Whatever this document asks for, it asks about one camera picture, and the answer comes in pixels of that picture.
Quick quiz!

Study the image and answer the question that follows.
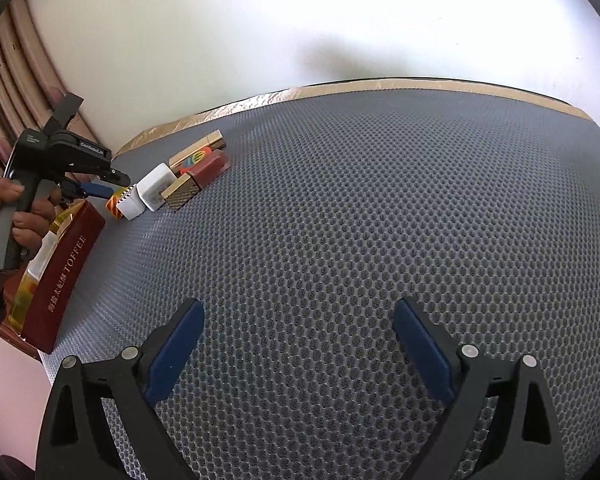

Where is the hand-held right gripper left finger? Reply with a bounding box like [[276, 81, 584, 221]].
[[36, 297, 206, 480]]

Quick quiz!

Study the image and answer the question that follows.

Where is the grey mesh mat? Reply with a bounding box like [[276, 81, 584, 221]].
[[37, 80, 600, 480]]

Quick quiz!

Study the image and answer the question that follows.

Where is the yellow striped block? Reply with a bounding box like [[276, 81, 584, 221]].
[[105, 186, 131, 221]]

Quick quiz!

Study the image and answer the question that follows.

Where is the red tin box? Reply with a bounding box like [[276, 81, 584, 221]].
[[7, 202, 107, 353]]

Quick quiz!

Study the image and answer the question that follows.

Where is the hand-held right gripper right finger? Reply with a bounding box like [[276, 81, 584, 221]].
[[392, 296, 566, 480]]

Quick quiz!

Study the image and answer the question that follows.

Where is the gold mesh block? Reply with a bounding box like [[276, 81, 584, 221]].
[[164, 172, 205, 209]]

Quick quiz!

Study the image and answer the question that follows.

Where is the beige patterned curtain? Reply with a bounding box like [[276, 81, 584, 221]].
[[0, 0, 101, 181]]

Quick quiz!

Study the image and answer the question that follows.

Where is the person's left hand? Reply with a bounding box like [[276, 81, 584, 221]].
[[0, 180, 71, 291]]

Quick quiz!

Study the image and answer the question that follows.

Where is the dark red block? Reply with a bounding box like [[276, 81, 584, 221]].
[[187, 151, 230, 190]]

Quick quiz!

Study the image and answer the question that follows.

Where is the white charger plug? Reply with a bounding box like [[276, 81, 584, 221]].
[[136, 162, 177, 212]]

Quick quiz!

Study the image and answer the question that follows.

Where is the multicoloured small block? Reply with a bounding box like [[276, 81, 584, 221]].
[[181, 149, 213, 167]]

